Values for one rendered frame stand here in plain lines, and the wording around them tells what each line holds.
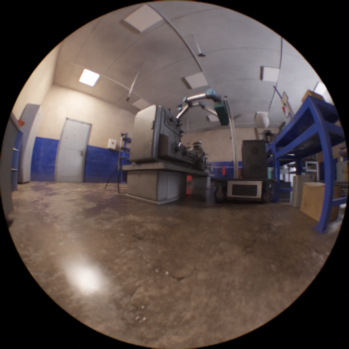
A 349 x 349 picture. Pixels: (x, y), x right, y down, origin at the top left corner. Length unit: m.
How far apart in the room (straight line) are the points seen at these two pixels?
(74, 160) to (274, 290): 4.27
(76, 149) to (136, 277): 3.96
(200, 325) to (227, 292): 0.13
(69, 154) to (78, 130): 0.89
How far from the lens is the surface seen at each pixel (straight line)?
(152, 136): 1.23
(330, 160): 0.87
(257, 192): 1.42
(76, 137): 4.18
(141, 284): 0.36
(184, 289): 0.35
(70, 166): 4.00
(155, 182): 1.16
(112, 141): 4.45
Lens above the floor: 0.31
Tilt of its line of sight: 2 degrees up
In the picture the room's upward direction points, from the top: 2 degrees clockwise
